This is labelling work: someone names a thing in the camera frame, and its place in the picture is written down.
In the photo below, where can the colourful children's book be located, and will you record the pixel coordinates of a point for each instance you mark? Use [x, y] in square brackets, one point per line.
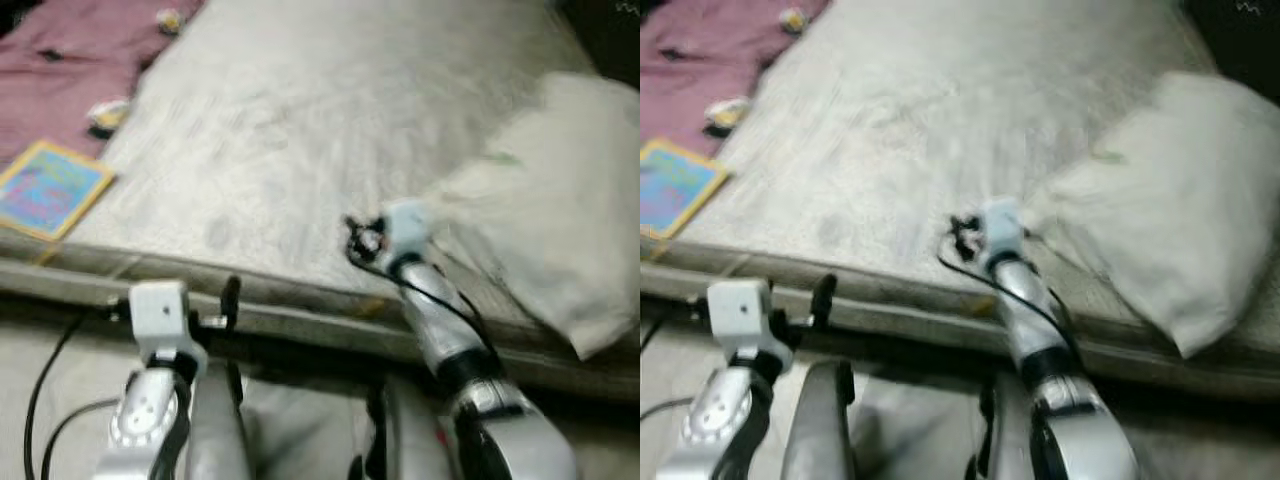
[675, 190]
[50, 190]

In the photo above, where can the white pillow with tree print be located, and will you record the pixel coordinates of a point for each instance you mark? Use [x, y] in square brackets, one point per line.
[1180, 200]
[560, 200]

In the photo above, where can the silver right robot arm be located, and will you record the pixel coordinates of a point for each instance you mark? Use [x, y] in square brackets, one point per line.
[440, 320]
[1030, 320]

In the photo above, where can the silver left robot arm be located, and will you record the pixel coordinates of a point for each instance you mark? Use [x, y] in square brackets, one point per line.
[715, 420]
[145, 420]

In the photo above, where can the grey speckled bed base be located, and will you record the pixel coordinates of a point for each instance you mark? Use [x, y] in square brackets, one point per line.
[300, 325]
[900, 325]

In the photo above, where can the grey quilted mattress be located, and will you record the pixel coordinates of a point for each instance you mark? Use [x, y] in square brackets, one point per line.
[950, 120]
[300, 120]

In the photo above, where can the pink printed blanket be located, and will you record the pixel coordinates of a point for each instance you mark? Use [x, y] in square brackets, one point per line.
[60, 80]
[690, 70]

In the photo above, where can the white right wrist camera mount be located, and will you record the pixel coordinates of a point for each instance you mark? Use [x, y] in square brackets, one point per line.
[408, 228]
[1002, 225]

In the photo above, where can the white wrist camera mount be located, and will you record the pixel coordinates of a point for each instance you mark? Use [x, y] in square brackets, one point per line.
[160, 310]
[740, 310]
[408, 228]
[1002, 225]

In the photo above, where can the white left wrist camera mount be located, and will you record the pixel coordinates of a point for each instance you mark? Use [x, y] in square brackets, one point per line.
[740, 310]
[160, 310]

